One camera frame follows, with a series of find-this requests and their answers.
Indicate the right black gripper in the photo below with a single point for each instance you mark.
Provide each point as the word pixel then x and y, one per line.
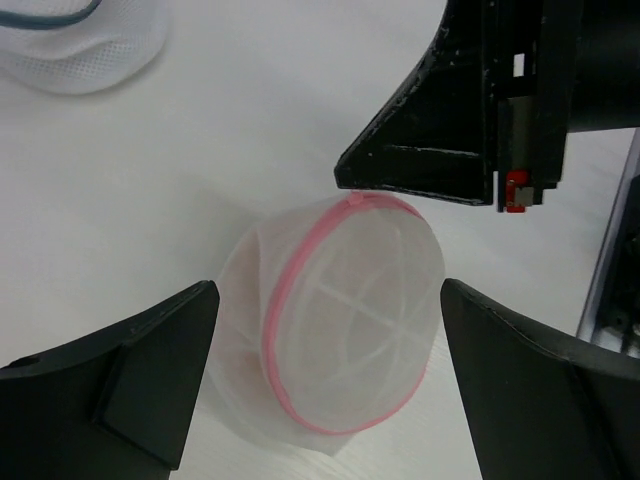
pixel 495 84

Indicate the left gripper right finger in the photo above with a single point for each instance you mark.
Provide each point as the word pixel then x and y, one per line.
pixel 540 404

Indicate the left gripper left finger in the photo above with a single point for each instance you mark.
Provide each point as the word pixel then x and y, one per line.
pixel 114 404

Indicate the pink-trimmed mesh laundry bag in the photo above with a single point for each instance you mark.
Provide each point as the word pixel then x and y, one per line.
pixel 328 314

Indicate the blue-trimmed mesh laundry bag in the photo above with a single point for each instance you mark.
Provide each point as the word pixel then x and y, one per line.
pixel 79 47

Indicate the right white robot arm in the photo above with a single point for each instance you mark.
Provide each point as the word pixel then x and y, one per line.
pixel 606 86

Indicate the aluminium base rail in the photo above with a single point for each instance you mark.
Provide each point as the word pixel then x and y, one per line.
pixel 610 317

